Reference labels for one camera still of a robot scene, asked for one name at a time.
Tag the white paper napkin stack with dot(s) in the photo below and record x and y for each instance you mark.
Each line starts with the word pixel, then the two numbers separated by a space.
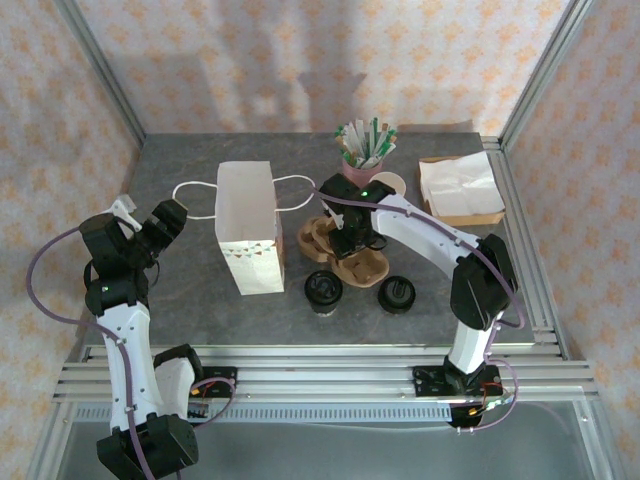
pixel 460 185

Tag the white paper cup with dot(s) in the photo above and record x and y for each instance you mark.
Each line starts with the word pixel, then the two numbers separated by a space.
pixel 392 181

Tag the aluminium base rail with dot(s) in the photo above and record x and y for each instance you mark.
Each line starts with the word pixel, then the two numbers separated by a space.
pixel 320 372

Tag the aluminium frame post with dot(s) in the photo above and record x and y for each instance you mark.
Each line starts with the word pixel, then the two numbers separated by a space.
pixel 545 70
pixel 103 70

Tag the brown-tipped wrapped stirrer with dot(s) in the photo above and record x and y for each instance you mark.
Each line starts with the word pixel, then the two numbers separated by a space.
pixel 384 131
pixel 344 151

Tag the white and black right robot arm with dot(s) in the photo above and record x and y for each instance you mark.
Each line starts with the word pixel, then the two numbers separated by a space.
pixel 425 230

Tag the aluminium side rail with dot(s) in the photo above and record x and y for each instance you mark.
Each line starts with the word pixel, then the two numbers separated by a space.
pixel 530 250

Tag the wooden napkin tray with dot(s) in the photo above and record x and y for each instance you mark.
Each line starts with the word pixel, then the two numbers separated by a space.
pixel 475 219

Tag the white wrapped straw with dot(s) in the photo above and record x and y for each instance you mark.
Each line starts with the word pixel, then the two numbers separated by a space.
pixel 362 132
pixel 354 140

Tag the aluminium frame leg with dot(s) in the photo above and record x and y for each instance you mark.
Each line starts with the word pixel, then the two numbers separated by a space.
pixel 50 440
pixel 595 440

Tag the black plastic cup lid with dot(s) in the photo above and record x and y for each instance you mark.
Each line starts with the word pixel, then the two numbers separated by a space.
pixel 322 287
pixel 396 295

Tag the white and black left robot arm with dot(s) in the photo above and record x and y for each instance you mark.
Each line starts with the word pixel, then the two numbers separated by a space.
pixel 127 360

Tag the pink canister with oval label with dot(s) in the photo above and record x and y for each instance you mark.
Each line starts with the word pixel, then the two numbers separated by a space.
pixel 357 172

